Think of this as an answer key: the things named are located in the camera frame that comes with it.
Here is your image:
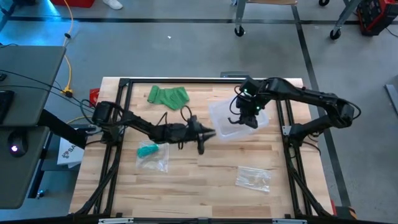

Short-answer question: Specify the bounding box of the short yellow cable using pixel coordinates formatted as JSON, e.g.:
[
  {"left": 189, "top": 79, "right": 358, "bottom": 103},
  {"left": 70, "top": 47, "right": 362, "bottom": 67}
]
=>
[{"left": 67, "top": 115, "right": 94, "bottom": 124}]

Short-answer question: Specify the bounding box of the teal elastic bandage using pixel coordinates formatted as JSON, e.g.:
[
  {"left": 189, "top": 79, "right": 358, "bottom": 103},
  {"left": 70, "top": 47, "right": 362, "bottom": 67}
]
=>
[{"left": 136, "top": 143, "right": 160, "bottom": 159}]

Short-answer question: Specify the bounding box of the grey cart leg with caster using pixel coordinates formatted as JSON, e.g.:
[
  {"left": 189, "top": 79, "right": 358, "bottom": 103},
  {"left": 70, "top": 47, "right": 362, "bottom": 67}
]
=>
[{"left": 234, "top": 0, "right": 249, "bottom": 37}]

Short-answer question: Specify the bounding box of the red and black toolbox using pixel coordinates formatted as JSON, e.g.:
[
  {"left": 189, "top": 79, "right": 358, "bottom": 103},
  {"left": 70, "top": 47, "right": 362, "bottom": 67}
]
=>
[{"left": 356, "top": 0, "right": 398, "bottom": 37}]

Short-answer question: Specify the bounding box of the grey table leg with caster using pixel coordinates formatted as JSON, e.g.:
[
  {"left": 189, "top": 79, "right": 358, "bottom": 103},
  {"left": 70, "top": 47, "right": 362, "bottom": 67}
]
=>
[{"left": 329, "top": 0, "right": 364, "bottom": 40}]

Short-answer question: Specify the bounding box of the dark grey block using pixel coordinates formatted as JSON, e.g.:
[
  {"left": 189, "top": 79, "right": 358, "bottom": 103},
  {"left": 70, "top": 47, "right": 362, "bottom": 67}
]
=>
[{"left": 220, "top": 71, "right": 249, "bottom": 78}]

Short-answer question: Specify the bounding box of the grey desk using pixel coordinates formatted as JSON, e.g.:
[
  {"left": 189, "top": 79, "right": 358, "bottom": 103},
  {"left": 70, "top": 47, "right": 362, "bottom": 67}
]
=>
[{"left": 0, "top": 45, "right": 67, "bottom": 210}]

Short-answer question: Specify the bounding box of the black camera cable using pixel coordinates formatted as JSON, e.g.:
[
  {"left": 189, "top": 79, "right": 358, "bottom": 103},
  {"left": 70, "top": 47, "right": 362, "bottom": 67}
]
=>
[
  {"left": 179, "top": 105, "right": 194, "bottom": 124},
  {"left": 229, "top": 86, "right": 243, "bottom": 116}
]

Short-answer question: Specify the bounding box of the light green elastic bandage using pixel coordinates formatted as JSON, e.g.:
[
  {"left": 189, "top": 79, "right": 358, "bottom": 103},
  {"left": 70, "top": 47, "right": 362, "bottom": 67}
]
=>
[{"left": 147, "top": 85, "right": 190, "bottom": 111}]

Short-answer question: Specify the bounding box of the clear lid with black handle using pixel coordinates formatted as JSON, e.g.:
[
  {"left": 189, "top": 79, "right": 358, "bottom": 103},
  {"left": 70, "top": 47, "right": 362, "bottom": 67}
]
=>
[{"left": 208, "top": 96, "right": 270, "bottom": 141}]

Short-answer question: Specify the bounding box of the grey metal bar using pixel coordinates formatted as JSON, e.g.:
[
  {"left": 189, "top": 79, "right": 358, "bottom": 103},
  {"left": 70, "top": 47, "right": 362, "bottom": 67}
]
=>
[{"left": 385, "top": 83, "right": 398, "bottom": 116}]

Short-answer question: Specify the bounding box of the black and orange box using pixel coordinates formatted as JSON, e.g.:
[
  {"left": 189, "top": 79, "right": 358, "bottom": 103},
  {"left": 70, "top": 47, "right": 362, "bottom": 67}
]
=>
[{"left": 331, "top": 200, "right": 358, "bottom": 220}]

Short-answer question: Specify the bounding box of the clear plastic bag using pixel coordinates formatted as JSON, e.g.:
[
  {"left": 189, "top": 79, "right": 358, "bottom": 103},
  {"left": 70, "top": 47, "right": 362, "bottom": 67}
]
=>
[
  {"left": 235, "top": 166, "right": 272, "bottom": 193},
  {"left": 136, "top": 140, "right": 170, "bottom": 174}
]

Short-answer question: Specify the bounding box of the red clamp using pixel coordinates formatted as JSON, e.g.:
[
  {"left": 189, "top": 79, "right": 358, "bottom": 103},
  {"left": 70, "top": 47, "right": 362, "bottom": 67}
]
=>
[{"left": 89, "top": 88, "right": 101, "bottom": 106}]

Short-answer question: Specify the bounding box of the black diagonal beam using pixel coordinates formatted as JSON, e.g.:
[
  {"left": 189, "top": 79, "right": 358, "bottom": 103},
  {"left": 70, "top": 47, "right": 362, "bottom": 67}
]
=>
[{"left": 37, "top": 108, "right": 88, "bottom": 149}]

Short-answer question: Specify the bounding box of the white metal bracket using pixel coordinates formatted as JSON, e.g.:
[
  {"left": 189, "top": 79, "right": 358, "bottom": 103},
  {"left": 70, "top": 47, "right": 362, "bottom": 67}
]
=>
[
  {"left": 272, "top": 218, "right": 308, "bottom": 224},
  {"left": 98, "top": 217, "right": 134, "bottom": 224}
]

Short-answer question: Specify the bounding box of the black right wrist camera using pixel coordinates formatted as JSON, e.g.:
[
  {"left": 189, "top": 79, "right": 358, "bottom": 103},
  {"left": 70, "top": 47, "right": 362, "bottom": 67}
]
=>
[{"left": 239, "top": 77, "right": 261, "bottom": 98}]

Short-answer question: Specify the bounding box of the black right camera cable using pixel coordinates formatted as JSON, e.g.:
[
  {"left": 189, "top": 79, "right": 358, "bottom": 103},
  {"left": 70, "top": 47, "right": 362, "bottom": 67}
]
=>
[{"left": 229, "top": 86, "right": 243, "bottom": 116}]

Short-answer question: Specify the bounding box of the red crate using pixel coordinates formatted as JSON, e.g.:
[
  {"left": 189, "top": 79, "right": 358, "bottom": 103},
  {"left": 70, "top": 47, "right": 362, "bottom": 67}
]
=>
[{"left": 49, "top": 0, "right": 96, "bottom": 9}]

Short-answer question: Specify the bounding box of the flat clear plastic bag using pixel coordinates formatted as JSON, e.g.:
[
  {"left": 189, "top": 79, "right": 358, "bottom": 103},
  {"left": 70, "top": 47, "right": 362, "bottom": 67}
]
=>
[{"left": 235, "top": 166, "right": 272, "bottom": 193}]

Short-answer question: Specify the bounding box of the white printed paper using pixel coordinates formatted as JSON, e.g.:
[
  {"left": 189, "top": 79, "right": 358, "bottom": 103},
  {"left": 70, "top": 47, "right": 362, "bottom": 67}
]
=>
[{"left": 57, "top": 136, "right": 85, "bottom": 169}]

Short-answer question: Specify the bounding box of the thin black desk cable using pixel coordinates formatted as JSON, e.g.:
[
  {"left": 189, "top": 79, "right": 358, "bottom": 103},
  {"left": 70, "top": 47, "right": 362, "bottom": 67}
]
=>
[{"left": 0, "top": 70, "right": 94, "bottom": 113}]

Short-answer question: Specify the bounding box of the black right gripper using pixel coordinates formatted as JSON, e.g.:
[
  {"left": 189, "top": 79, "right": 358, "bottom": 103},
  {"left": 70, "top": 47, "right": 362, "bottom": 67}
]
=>
[{"left": 235, "top": 92, "right": 266, "bottom": 130}]

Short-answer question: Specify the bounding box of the black computer mouse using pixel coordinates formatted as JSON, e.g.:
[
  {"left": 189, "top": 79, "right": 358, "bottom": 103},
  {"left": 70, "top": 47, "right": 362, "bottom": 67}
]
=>
[{"left": 7, "top": 129, "right": 29, "bottom": 158}]

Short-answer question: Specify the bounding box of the person's foot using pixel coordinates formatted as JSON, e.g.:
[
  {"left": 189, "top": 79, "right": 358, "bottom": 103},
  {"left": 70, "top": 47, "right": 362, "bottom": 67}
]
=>
[{"left": 102, "top": 0, "right": 124, "bottom": 11}]

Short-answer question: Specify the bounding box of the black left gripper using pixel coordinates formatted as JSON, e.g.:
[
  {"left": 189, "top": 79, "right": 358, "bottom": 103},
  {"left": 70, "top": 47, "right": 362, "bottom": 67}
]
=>
[{"left": 166, "top": 114, "right": 217, "bottom": 156}]

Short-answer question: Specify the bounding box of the black keyboard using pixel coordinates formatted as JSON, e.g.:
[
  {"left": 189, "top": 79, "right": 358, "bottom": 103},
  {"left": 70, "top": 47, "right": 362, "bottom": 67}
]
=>
[{"left": 0, "top": 90, "right": 16, "bottom": 125}]

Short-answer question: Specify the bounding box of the black left camera cable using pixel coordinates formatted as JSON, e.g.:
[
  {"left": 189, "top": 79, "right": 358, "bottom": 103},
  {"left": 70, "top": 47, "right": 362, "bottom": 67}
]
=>
[{"left": 179, "top": 105, "right": 194, "bottom": 124}]

